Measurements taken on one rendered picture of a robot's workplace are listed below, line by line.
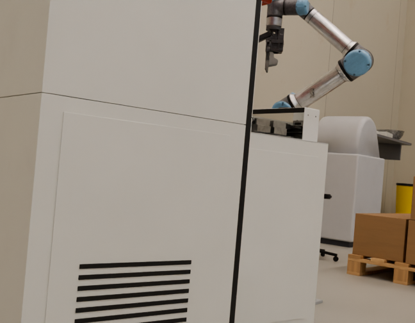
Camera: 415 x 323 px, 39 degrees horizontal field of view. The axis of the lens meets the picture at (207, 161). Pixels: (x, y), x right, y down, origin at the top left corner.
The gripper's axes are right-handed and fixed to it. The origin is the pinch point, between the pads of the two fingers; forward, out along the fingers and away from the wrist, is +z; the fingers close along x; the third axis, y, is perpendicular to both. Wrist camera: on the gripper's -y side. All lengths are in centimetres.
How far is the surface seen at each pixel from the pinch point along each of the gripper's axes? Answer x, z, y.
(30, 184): -139, 56, -59
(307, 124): -36.6, 27.9, 17.6
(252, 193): -64, 57, -3
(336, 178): 348, 50, 93
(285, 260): -51, 82, 12
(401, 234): 139, 85, 108
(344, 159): 344, 29, 99
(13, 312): -137, 88, -61
